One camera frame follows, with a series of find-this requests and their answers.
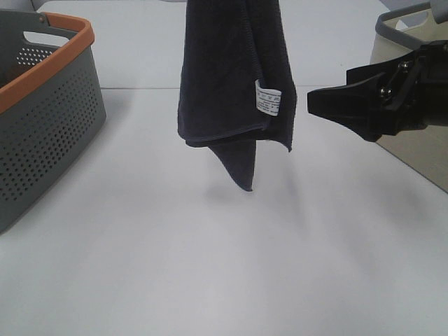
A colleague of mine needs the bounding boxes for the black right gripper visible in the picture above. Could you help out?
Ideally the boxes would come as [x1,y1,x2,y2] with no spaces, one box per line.
[307,40,447,142]

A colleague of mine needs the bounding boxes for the dark navy towel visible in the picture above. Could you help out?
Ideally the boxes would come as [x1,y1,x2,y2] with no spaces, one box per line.
[178,1,297,191]

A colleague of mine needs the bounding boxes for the beige bin grey rim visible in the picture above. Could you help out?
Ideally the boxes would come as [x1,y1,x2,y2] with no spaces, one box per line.
[370,1,447,191]

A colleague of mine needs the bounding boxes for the grey perforated basket orange rim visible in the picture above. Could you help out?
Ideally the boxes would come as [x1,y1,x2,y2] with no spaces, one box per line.
[1,9,106,231]

